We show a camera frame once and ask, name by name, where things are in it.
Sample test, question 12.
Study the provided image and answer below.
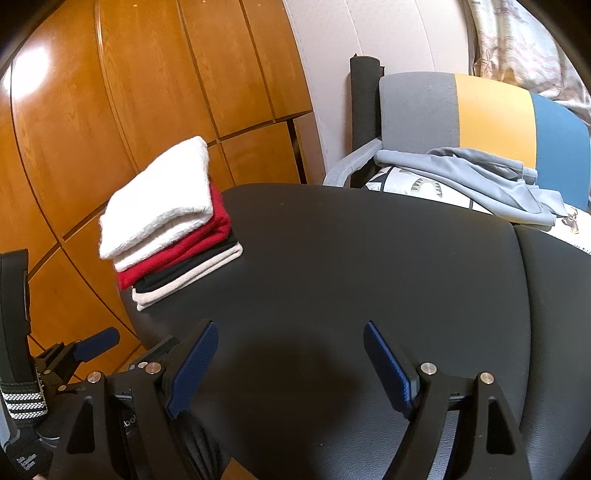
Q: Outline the floral cloth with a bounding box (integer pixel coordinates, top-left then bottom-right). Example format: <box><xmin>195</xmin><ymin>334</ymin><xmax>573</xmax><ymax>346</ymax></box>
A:
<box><xmin>464</xmin><ymin>0</ymin><xmax>591</xmax><ymax>114</ymax></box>

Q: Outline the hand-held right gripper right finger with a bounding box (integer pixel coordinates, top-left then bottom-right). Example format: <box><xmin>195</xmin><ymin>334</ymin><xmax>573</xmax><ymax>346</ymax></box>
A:
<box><xmin>362</xmin><ymin>320</ymin><xmax>532</xmax><ymax>480</ymax></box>

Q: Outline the black striped wrist wrap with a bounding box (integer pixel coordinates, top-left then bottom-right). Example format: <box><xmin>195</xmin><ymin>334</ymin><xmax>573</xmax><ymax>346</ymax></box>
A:
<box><xmin>0</xmin><ymin>249</ymin><xmax>51</xmax><ymax>480</ymax></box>

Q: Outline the grey-blue garment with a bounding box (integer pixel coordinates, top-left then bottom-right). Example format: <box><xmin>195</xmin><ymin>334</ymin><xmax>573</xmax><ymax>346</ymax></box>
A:
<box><xmin>373</xmin><ymin>147</ymin><xmax>568</xmax><ymax>227</ymax></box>

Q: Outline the white knit sweater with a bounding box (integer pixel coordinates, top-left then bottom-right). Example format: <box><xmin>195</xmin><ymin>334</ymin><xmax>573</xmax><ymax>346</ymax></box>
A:
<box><xmin>98</xmin><ymin>135</ymin><xmax>215</xmax><ymax>273</ymax></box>

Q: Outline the wooden wardrobe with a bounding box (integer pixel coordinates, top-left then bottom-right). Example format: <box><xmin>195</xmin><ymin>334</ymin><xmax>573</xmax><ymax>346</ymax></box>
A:
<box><xmin>0</xmin><ymin>0</ymin><xmax>326</xmax><ymax>480</ymax></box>

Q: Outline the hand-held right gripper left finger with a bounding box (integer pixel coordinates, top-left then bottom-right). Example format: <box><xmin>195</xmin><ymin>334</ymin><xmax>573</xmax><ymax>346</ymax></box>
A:
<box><xmin>46</xmin><ymin>318</ymin><xmax>219</xmax><ymax>480</ymax></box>

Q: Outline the black foam roll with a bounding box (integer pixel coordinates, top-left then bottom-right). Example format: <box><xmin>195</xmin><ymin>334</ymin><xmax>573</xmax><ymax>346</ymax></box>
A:
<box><xmin>348</xmin><ymin>54</ymin><xmax>385</xmax><ymax>188</ymax></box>

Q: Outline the grey yellow blue chair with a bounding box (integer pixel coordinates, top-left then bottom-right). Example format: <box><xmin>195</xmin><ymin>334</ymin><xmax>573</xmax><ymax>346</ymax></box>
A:
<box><xmin>322</xmin><ymin>71</ymin><xmax>591</xmax><ymax>213</ymax></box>

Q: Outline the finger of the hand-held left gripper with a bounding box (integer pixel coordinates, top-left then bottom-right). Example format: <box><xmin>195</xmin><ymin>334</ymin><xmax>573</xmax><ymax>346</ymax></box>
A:
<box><xmin>124</xmin><ymin>336</ymin><xmax>182</xmax><ymax>370</ymax></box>
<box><xmin>32</xmin><ymin>327</ymin><xmax>122</xmax><ymax>384</ymax></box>

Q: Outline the black folded garment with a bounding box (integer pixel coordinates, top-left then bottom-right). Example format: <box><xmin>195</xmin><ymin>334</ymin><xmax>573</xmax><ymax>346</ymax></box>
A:
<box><xmin>134</xmin><ymin>231</ymin><xmax>238</xmax><ymax>294</ymax></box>

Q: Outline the white printed cushion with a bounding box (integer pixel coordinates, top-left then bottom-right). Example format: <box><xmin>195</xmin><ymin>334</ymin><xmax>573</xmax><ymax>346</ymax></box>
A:
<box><xmin>365</xmin><ymin>164</ymin><xmax>591</xmax><ymax>257</ymax></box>

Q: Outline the beige folded garment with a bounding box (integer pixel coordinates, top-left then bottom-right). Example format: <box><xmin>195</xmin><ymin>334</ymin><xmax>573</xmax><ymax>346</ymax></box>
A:
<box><xmin>131</xmin><ymin>242</ymin><xmax>244</xmax><ymax>311</ymax></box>

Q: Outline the red folded sweater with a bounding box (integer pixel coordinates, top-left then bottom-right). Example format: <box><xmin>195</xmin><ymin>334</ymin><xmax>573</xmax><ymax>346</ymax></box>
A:
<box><xmin>117</xmin><ymin>182</ymin><xmax>232</xmax><ymax>291</ymax></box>

